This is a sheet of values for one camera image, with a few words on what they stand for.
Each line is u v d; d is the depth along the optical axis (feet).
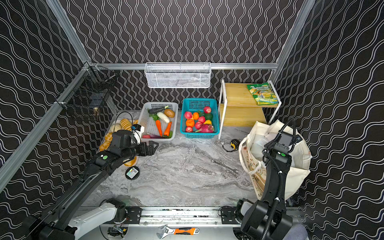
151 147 2.22
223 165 3.02
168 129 3.48
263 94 2.62
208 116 3.60
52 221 1.26
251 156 2.25
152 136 3.29
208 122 3.50
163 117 3.65
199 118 3.61
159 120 3.70
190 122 3.49
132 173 2.86
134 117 3.79
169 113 3.71
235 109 2.67
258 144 2.55
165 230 2.31
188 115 3.49
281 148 1.86
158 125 3.62
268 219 1.21
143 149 2.16
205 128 3.22
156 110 3.70
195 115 3.62
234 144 3.21
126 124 3.50
